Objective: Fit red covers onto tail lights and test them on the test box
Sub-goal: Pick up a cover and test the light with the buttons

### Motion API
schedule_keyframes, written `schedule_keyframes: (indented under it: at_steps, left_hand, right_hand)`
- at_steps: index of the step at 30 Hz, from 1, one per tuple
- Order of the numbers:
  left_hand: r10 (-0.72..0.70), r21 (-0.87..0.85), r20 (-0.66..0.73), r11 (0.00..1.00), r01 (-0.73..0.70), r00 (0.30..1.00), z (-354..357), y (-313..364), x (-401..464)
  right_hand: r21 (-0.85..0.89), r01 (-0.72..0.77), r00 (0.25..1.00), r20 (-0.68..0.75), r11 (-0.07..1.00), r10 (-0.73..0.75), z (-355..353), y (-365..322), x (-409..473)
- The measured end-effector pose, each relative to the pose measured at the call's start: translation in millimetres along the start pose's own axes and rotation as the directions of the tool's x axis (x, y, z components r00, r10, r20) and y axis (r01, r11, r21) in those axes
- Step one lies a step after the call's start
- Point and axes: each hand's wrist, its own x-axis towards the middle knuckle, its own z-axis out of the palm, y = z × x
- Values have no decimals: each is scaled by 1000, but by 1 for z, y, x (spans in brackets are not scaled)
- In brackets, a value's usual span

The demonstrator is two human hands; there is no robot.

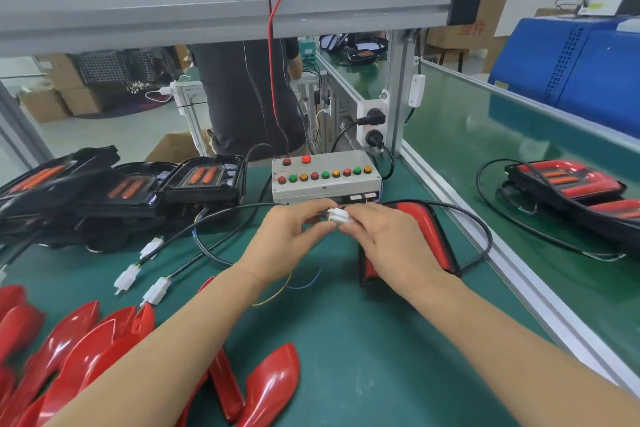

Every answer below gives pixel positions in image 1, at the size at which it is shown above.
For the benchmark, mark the person's right forearm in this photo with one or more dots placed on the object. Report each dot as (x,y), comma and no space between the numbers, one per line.
(530,362)

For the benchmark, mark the person's left forearm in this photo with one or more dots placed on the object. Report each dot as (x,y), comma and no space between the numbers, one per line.
(170,362)

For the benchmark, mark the black mesh basket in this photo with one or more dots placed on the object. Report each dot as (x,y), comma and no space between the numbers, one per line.
(115,66)

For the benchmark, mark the person's left hand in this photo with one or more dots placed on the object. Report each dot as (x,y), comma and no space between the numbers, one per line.
(285,241)

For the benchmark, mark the white metal stand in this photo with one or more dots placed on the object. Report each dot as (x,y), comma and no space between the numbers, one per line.
(188,101)

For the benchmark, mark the white power strip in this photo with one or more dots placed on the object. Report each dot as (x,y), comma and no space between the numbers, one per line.
(365,106)

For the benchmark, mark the small cardboard box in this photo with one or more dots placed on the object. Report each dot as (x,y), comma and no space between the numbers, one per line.
(42,106)

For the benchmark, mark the person's right hand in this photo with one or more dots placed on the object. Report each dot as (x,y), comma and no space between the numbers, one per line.
(395,247)

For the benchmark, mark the pile of black lamp housings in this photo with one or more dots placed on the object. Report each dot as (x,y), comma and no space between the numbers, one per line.
(130,181)

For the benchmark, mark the large cardboard box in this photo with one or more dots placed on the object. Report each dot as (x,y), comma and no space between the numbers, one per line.
(85,96)

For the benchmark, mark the white switch box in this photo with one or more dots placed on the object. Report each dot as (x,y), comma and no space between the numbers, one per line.
(417,91)

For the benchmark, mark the beige test button box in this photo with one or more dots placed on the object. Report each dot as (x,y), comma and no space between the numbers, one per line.
(330,189)

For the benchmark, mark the aluminium workstation frame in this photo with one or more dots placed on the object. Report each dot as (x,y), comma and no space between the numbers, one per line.
(250,6)

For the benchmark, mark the blue plastic crate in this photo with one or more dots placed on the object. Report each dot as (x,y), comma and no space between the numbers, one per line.
(560,66)

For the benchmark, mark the low open cardboard carton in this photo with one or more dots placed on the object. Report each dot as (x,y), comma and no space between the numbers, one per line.
(170,148)

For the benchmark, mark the pile of red lens covers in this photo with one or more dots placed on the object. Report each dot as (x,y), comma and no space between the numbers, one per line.
(60,352)

